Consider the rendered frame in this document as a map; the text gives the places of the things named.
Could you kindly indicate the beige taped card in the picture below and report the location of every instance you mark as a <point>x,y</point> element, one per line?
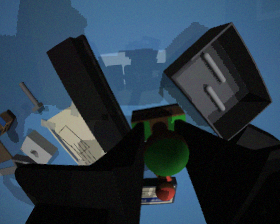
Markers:
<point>70,130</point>

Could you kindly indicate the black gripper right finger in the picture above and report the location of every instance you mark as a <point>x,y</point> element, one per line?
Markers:
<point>226,176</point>

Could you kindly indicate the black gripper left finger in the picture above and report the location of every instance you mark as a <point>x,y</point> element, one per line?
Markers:
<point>114,182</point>

